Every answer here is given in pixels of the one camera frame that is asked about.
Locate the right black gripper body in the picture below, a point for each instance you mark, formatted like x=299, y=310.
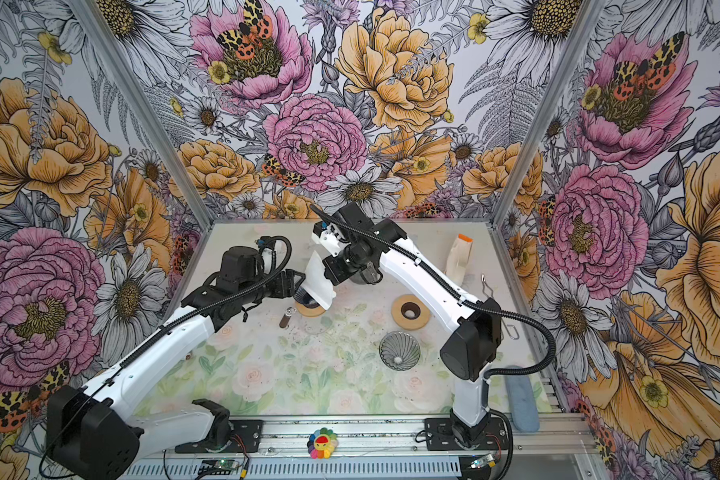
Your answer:
x=347, y=264

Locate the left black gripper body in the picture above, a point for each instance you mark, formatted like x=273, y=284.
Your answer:
x=278, y=287

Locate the clear glass carafe wooden handle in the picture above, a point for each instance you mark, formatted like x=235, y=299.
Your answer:
x=307, y=320

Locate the grey glass dripper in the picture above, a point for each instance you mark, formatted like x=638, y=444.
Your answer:
x=399, y=351

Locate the white paper coffee filter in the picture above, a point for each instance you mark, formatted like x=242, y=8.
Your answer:
x=316, y=284

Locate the blue glass dripper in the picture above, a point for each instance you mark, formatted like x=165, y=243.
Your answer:
x=304, y=298

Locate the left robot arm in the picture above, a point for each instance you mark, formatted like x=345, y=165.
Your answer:
x=91, y=430

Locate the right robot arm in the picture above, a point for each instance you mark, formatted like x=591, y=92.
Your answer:
x=474, y=328

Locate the orange white coffee bag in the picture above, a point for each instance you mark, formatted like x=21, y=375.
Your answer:
x=458, y=259

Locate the colourful flower toy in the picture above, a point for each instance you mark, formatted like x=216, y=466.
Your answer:
x=322, y=443

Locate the green circuit board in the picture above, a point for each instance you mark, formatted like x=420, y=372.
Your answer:
x=223, y=466

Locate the blue grey oval stone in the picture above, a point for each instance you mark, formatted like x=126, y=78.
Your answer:
x=522, y=404

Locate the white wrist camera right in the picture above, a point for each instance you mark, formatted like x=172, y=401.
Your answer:
x=328, y=236

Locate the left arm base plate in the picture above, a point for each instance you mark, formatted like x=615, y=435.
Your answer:
x=234, y=436

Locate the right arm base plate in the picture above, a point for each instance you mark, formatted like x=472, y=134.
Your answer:
x=438, y=435

